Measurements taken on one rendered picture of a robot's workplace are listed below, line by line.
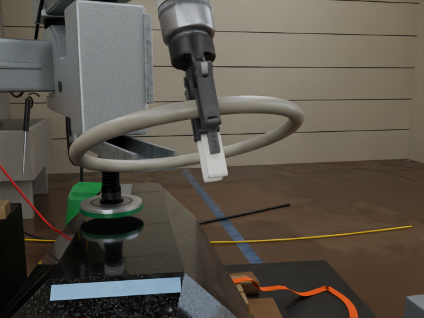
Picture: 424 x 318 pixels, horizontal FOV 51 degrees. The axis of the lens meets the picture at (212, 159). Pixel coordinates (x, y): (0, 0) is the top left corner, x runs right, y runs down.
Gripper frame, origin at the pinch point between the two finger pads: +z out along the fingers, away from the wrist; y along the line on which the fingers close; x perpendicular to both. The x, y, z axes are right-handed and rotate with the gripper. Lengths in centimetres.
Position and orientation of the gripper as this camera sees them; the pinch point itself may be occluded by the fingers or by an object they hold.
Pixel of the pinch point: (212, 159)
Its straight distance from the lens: 69.7
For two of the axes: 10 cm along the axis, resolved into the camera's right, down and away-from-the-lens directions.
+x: -9.7, 1.4, -2.2
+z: 1.8, 9.7, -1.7
